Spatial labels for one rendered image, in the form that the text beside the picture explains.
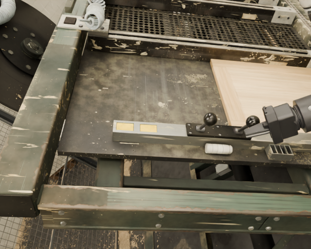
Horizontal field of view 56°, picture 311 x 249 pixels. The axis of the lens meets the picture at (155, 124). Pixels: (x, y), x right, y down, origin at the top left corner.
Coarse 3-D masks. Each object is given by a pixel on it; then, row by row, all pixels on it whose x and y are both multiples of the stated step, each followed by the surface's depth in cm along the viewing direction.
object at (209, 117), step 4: (204, 116) 78; (208, 116) 77; (212, 116) 77; (216, 116) 78; (204, 120) 78; (208, 120) 77; (212, 120) 77; (216, 120) 77; (204, 124) 83; (208, 124) 78; (212, 124) 78; (196, 128) 88; (200, 128) 87; (204, 128) 88
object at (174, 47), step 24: (96, 0) 108; (96, 48) 120; (120, 48) 120; (144, 48) 121; (168, 48) 121; (192, 48) 121; (216, 48) 122; (240, 48) 124; (264, 48) 127; (288, 48) 130
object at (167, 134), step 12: (120, 132) 85; (132, 132) 85; (144, 132) 86; (156, 132) 87; (168, 132) 87; (180, 132) 88; (300, 132) 95; (180, 144) 90; (192, 144) 90; (204, 144) 90; (228, 144) 90; (240, 144) 91; (252, 144) 91; (264, 144) 91; (276, 144) 91; (288, 144) 92; (300, 144) 92
